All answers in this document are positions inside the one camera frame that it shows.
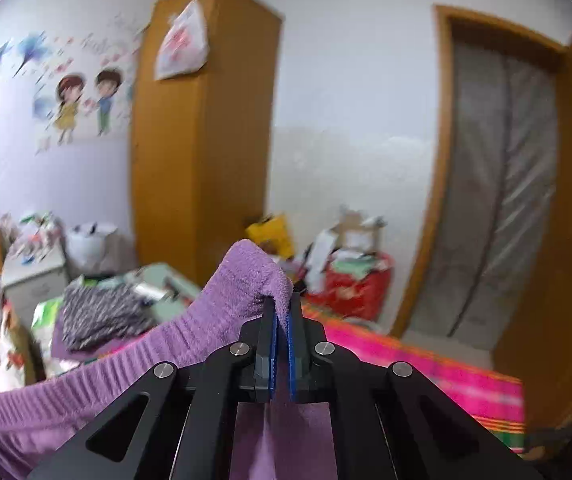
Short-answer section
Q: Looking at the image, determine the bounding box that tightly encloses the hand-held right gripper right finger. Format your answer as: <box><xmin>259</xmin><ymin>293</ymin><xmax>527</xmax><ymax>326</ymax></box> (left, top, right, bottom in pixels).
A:
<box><xmin>286</xmin><ymin>291</ymin><xmax>546</xmax><ymax>480</ymax></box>

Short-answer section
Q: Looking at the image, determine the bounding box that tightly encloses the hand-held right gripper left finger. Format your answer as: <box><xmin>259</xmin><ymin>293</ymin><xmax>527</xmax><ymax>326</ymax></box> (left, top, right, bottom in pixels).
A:
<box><xmin>26</xmin><ymin>297</ymin><xmax>281</xmax><ymax>480</ymax></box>

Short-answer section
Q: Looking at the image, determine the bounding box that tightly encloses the purple fleece garment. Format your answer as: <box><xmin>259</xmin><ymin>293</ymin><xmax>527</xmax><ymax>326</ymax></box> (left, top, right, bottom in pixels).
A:
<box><xmin>0</xmin><ymin>239</ymin><xmax>339</xmax><ymax>480</ymax></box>

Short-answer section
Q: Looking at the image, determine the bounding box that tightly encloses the white box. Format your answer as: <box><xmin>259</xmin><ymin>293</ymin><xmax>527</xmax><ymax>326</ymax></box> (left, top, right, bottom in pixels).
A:
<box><xmin>306</xmin><ymin>229</ymin><xmax>339</xmax><ymax>293</ymax></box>

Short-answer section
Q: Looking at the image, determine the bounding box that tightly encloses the yellow bag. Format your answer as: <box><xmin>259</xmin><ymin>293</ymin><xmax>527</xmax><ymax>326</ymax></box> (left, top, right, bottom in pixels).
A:
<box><xmin>245</xmin><ymin>214</ymin><xmax>295</xmax><ymax>261</ymax></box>

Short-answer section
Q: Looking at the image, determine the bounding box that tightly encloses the pale green small table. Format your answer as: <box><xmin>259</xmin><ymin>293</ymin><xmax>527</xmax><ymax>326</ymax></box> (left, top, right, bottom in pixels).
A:
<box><xmin>136</xmin><ymin>262</ymin><xmax>203</xmax><ymax>326</ymax></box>

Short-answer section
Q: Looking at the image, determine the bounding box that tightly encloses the pink plaid bed sheet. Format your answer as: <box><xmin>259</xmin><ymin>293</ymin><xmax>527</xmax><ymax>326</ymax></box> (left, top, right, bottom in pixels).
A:
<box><xmin>301</xmin><ymin>302</ymin><xmax>525</xmax><ymax>453</ymax></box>

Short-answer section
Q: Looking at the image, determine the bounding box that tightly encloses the dark dotted cloth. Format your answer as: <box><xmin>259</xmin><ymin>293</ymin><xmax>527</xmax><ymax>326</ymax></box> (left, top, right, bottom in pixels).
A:
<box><xmin>61</xmin><ymin>285</ymin><xmax>157</xmax><ymax>353</ymax></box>

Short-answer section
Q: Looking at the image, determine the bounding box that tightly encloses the wooden wardrobe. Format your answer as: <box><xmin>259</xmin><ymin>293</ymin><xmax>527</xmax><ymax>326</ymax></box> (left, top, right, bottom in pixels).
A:
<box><xmin>131</xmin><ymin>0</ymin><xmax>284</xmax><ymax>286</ymax></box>

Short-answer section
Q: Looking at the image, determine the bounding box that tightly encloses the plain white plastic bag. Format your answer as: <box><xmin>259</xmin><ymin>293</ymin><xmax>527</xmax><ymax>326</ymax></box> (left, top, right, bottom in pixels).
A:
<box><xmin>66</xmin><ymin>222</ymin><xmax>119</xmax><ymax>281</ymax></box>

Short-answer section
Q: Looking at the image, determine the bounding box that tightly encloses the grey bedside cabinet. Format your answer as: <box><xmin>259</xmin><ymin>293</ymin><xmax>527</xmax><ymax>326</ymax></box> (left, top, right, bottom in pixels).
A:
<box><xmin>1</xmin><ymin>245</ymin><xmax>72</xmax><ymax>328</ymax></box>

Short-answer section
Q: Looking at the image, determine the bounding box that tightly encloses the floral printed bedding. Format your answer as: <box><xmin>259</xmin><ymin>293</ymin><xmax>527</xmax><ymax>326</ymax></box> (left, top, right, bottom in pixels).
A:
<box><xmin>0</xmin><ymin>280</ymin><xmax>34</xmax><ymax>396</ymax></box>

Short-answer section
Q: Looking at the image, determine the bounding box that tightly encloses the translucent plastic door curtain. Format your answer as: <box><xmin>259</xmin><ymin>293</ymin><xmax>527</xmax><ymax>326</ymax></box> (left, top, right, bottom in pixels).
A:
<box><xmin>418</xmin><ymin>42</ymin><xmax>559</xmax><ymax>338</ymax></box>

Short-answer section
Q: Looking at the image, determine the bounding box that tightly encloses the pile of packets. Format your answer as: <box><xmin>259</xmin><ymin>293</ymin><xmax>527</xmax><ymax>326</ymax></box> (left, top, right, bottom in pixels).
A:
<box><xmin>3</xmin><ymin>210</ymin><xmax>67</xmax><ymax>266</ymax></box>

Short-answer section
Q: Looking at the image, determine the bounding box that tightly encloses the white plastic bag red print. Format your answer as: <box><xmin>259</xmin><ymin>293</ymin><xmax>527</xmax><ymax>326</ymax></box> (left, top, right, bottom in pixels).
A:
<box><xmin>153</xmin><ymin>0</ymin><xmax>211</xmax><ymax>82</ymax></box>

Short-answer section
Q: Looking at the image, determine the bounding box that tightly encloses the wooden door frame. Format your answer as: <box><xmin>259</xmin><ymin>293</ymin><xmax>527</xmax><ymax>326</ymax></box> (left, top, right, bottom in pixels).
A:
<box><xmin>391</xmin><ymin>4</ymin><xmax>571</xmax><ymax>338</ymax></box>

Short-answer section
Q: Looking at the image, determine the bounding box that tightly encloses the cartoon couple wall sticker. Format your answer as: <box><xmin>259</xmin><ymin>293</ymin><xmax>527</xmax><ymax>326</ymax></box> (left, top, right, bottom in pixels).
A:
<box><xmin>0</xmin><ymin>10</ymin><xmax>147</xmax><ymax>153</ymax></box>

